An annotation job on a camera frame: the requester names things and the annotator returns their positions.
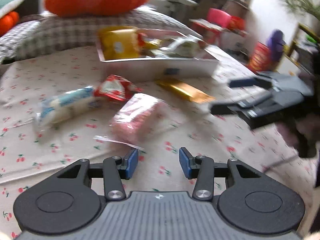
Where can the teal snowflake pillow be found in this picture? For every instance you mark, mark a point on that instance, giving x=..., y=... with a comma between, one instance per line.
x=11, y=2

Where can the white pecan snack packet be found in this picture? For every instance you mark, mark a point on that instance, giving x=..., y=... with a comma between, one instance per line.
x=185, y=46

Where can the gold foil snack packet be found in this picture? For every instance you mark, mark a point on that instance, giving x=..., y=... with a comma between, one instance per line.
x=185, y=90

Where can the small orange cushion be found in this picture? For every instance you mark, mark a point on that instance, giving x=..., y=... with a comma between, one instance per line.
x=7, y=22

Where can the grey checkered blanket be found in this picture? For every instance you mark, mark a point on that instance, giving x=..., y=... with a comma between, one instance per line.
x=15, y=40

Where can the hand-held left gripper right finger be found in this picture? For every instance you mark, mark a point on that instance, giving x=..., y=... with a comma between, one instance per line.
x=186, y=163

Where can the purple plastic toy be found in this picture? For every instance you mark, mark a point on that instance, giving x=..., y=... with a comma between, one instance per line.
x=276, y=42

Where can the grey checkered pillow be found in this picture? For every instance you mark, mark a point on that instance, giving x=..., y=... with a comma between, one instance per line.
x=75, y=32

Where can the person's right hand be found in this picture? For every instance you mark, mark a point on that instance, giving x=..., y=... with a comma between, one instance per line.
x=288, y=137

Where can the red plastic child chair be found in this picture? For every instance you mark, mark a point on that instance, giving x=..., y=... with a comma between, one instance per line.
x=217, y=17

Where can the green potted plant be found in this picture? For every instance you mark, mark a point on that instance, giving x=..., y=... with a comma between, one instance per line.
x=300, y=0

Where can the white cardboard box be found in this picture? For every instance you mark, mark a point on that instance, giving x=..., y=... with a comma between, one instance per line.
x=155, y=68

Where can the grey white office chair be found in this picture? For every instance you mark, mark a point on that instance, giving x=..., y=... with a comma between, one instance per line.
x=175, y=0

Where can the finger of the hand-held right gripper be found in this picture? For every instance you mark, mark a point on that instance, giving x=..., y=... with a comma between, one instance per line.
x=250, y=82
x=237, y=107

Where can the cherry print bed sheet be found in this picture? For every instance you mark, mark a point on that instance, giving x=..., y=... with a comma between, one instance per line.
x=75, y=150

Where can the red gift bag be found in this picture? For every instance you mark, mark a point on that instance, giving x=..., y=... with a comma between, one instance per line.
x=260, y=57

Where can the white blue bread roll packet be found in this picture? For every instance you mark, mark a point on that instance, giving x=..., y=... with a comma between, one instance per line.
x=65, y=105

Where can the pink clear snack packet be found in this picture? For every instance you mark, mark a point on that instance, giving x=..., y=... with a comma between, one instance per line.
x=137, y=115

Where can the red white snack packet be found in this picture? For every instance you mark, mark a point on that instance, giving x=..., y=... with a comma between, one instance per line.
x=115, y=88

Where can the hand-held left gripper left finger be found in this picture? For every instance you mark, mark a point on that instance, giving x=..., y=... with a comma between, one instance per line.
x=131, y=163

